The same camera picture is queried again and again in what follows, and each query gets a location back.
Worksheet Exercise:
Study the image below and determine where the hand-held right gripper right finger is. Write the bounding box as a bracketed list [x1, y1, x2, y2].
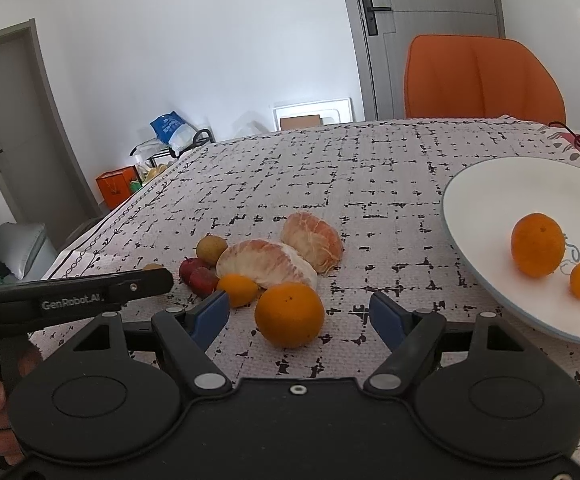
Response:
[364, 291, 533, 396]

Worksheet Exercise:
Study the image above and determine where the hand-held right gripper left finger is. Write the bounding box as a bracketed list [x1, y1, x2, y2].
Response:
[70, 290, 236, 396]

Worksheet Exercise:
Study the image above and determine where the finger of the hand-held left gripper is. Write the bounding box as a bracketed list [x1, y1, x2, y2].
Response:
[0, 267, 173, 306]

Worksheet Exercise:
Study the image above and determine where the small red fruit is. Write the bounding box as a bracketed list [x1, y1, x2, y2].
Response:
[178, 257, 210, 286]
[189, 267, 219, 296]

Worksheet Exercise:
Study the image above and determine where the brown round fruit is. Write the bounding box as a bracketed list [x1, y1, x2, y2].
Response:
[195, 234, 229, 267]

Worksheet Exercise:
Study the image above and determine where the peeled pomelo segment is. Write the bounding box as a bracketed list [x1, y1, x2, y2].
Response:
[280, 211, 344, 275]
[215, 240, 318, 292]

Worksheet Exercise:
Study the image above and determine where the large orange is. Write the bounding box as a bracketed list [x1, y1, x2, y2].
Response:
[254, 282, 326, 349]

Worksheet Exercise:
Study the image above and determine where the white plate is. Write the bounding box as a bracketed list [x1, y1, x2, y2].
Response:
[441, 156, 580, 346]

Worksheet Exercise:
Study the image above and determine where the grey sofa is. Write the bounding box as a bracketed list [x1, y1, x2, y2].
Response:
[0, 197, 58, 286]

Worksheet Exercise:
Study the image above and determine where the orange box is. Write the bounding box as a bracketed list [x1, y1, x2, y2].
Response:
[95, 166, 138, 209]

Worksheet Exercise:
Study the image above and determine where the black patterned tablecloth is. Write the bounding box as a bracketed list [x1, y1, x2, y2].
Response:
[27, 115, 580, 466]

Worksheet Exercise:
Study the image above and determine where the blue plastic bag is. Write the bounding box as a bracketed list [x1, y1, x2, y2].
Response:
[150, 111, 198, 157]

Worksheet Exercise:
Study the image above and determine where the black rack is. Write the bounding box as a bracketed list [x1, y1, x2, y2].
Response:
[130, 129, 216, 171]

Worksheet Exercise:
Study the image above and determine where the medium orange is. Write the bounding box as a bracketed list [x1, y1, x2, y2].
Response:
[510, 213, 567, 278]

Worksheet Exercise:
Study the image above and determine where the dark grey door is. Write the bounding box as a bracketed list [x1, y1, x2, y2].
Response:
[0, 19, 102, 251]

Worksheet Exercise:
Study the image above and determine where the brown cardboard piece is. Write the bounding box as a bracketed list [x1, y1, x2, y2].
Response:
[280, 115, 322, 130]

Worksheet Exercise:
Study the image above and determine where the white foam packaging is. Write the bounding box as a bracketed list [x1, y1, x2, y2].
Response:
[271, 96, 353, 132]

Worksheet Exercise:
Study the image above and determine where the orange chair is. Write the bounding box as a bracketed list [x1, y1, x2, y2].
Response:
[404, 34, 567, 127]

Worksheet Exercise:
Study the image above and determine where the black cable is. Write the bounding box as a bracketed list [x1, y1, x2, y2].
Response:
[549, 121, 580, 180]

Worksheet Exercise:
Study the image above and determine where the black door handle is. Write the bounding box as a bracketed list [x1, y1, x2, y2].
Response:
[361, 0, 393, 37]

